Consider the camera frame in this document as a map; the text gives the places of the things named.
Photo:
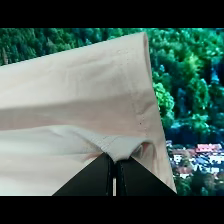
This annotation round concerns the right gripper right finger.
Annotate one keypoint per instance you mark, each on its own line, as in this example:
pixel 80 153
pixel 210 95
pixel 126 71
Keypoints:
pixel 140 181

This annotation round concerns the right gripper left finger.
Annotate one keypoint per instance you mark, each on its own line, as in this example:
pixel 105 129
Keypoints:
pixel 93 180

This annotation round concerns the pink T-shirt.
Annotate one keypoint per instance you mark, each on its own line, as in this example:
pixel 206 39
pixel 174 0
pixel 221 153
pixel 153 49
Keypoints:
pixel 66 100

